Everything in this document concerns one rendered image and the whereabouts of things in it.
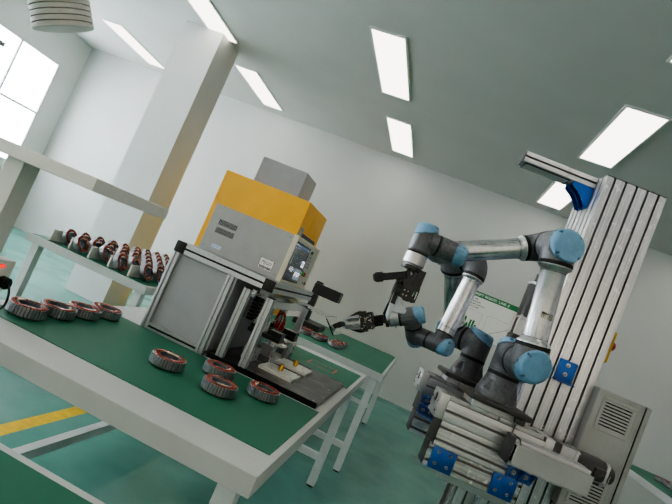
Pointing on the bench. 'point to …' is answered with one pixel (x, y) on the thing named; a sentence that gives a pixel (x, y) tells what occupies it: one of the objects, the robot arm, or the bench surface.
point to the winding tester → (255, 245)
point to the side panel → (187, 302)
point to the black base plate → (324, 385)
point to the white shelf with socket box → (11, 206)
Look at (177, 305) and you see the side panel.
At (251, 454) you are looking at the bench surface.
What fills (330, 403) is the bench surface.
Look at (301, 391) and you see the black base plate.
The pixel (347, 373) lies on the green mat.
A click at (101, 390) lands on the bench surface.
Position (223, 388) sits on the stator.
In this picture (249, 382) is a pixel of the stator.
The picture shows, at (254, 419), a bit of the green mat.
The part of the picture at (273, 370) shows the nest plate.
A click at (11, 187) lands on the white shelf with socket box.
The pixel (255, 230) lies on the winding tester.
